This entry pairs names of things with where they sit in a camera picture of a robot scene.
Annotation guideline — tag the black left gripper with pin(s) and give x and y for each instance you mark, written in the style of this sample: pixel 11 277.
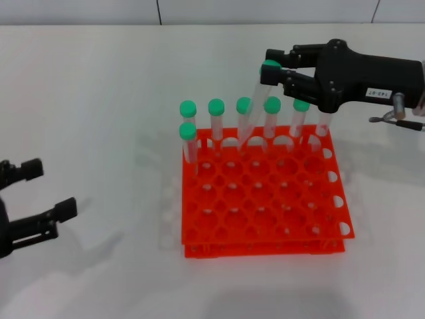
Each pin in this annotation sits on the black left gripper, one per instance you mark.
pixel 4 232

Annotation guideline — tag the orange plastic test tube rack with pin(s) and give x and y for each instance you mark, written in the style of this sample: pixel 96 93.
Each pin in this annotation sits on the orange plastic test tube rack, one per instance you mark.
pixel 265 206

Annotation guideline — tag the clear test tube green cap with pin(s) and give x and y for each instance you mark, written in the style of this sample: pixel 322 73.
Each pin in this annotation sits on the clear test tube green cap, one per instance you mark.
pixel 187 130
pixel 300 106
pixel 243 105
pixel 216 106
pixel 269 63
pixel 272 104
pixel 323 124
pixel 188 108

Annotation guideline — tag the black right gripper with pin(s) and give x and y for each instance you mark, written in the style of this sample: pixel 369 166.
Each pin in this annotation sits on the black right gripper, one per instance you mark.
pixel 358 76

